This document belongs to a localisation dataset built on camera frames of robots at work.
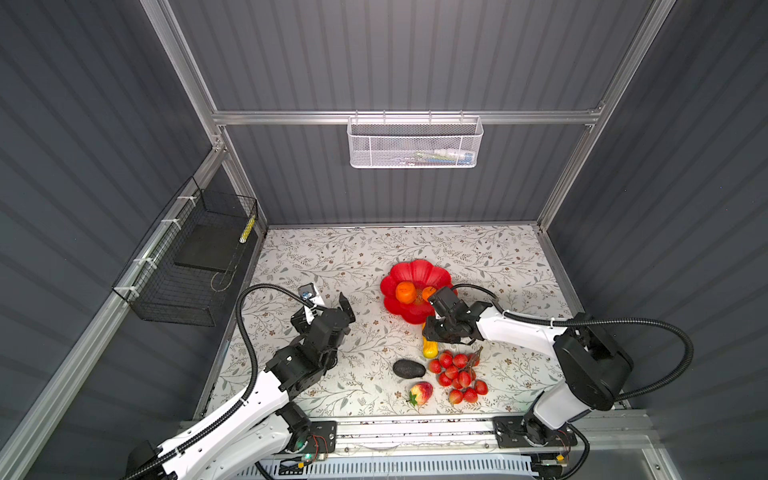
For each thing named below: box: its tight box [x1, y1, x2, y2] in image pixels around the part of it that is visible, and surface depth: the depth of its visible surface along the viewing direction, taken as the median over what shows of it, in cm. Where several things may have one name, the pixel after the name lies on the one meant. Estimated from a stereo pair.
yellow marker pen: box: [238, 215, 256, 244], surface depth 83 cm
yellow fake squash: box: [422, 335, 439, 359], surface depth 85 cm
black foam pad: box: [174, 223, 242, 273], surface depth 77 cm
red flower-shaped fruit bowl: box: [380, 260, 453, 325], surface depth 104 cm
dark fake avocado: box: [393, 359, 426, 379], surface depth 82 cm
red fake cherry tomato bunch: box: [429, 346, 489, 404], surface depth 80 cm
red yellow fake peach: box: [409, 381, 433, 406], surface depth 79 cm
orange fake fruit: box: [395, 281, 417, 304], surface depth 96 cm
